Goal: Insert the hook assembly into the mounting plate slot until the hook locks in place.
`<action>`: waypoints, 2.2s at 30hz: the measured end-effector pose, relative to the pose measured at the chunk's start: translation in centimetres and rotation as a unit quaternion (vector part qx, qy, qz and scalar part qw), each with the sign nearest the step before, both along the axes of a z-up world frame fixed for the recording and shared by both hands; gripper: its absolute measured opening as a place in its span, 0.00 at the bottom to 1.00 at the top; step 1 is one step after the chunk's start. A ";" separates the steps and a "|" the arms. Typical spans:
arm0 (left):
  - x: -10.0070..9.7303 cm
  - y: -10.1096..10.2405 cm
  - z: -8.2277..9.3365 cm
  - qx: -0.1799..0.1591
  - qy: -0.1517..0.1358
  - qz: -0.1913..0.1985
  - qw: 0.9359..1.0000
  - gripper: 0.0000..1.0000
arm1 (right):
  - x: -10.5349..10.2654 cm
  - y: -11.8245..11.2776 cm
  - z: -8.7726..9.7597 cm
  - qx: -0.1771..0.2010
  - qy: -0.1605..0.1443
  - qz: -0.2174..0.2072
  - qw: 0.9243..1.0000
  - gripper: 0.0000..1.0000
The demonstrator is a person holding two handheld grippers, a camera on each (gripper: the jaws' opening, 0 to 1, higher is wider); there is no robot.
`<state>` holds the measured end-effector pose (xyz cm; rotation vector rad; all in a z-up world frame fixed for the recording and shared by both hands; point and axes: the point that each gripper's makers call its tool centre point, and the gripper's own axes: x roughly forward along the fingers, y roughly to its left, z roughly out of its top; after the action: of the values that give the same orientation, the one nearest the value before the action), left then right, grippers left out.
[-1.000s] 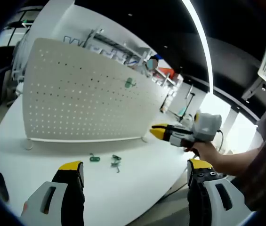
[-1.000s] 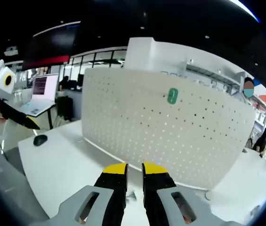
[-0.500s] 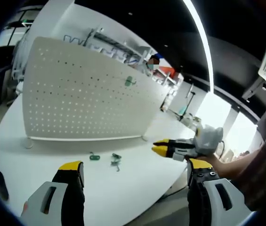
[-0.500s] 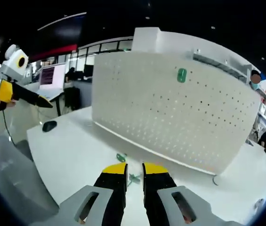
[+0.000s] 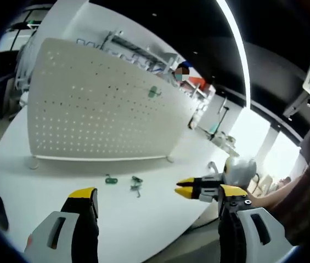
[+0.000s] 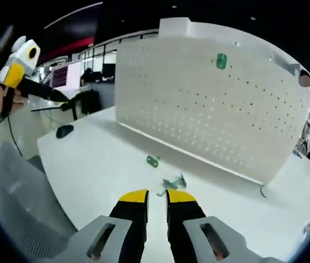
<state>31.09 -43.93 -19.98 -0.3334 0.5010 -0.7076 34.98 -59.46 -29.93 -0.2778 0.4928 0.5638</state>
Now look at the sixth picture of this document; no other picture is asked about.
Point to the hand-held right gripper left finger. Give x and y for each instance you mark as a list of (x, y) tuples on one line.
[(121, 233)]

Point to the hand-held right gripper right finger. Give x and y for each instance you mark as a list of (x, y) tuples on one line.
[(198, 235)]

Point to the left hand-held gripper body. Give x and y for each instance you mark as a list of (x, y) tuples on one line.
[(20, 60)]

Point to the green metal hook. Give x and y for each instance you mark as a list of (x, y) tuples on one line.
[(182, 179), (162, 192)]

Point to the computer monitor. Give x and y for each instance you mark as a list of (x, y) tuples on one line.
[(65, 74)]

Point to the black computer mouse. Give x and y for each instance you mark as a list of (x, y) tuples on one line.
[(64, 131)]

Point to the black office chair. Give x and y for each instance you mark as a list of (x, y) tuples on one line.
[(87, 104)]

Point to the grey mesh office chair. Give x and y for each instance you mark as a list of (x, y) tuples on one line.
[(23, 205)]

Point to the grey metal clip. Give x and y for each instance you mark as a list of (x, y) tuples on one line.
[(309, 228)]

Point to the white perforated pegboard panel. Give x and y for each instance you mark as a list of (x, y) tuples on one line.
[(198, 115)]

